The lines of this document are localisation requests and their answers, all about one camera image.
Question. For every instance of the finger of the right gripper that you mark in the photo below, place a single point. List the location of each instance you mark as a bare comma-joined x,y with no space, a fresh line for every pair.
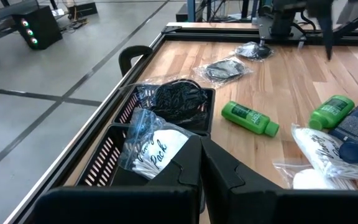
326,34

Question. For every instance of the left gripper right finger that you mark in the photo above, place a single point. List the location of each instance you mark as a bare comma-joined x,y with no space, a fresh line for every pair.
222,180

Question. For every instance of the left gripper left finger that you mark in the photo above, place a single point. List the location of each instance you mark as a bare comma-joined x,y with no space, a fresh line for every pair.
188,168

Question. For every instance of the vanity pack cotton swab bag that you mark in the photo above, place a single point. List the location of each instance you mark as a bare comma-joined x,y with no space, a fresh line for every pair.
166,146
309,180
319,149

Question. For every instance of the small green packet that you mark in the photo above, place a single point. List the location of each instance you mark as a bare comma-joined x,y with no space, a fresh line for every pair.
250,118

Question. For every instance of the black bath puff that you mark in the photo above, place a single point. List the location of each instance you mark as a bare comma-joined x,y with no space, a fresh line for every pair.
225,70
253,51
179,99

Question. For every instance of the small green plastic bottle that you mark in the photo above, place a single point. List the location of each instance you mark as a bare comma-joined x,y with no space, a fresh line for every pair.
331,112

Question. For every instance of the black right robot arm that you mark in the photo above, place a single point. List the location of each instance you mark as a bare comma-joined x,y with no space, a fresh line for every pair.
283,18

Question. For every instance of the dark blue squeeze tube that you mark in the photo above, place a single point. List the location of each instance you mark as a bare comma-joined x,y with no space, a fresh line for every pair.
353,152
357,119

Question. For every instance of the black table clamp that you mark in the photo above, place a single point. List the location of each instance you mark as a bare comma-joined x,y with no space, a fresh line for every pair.
134,57

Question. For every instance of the black floor box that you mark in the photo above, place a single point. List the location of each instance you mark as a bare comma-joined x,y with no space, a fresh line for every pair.
82,9

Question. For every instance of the black computer tower with LEDs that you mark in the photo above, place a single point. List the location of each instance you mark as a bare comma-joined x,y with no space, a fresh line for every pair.
37,28

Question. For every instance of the black bench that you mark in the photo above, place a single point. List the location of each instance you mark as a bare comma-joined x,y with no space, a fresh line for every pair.
5,12

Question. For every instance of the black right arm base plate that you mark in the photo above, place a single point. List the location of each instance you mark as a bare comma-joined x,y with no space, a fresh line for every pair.
266,31

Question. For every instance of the blue metal post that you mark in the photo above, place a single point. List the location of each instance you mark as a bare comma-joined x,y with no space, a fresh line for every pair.
191,9

